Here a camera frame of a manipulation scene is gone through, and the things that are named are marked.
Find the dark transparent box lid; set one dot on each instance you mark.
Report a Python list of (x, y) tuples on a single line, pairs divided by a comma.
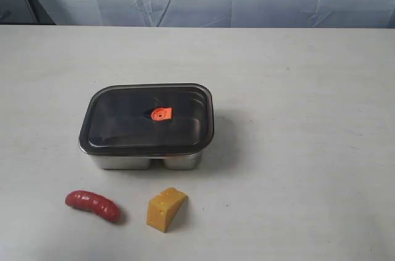
[(129, 122)]

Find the yellow toy cheese wedge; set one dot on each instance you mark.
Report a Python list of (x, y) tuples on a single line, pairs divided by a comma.
[(163, 208)]

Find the red toy sausage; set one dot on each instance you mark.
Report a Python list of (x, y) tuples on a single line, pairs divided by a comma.
[(94, 203)]

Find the stainless steel lunch box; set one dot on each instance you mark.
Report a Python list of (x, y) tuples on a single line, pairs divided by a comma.
[(139, 162)]

